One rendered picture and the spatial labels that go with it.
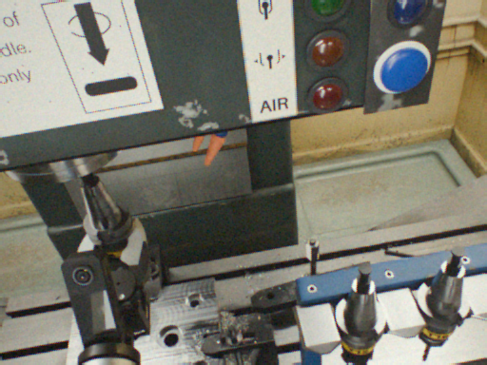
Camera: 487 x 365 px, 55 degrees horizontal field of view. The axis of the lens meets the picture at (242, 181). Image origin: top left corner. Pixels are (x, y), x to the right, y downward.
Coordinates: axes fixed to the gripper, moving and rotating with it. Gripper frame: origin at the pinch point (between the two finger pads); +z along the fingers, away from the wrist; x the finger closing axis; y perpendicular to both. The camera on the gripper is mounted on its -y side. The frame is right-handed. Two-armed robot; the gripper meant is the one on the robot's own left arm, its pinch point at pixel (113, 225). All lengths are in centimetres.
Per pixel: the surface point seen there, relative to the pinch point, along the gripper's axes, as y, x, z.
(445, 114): 59, 97, 81
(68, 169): -18.2, 1.5, -8.6
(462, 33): 28, 96, 81
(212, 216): 49, 11, 43
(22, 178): -17.6, -3.7, -7.9
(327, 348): 8.9, 25.7, -19.2
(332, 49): -34.2, 24.7, -21.9
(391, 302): 8.8, 35.6, -14.7
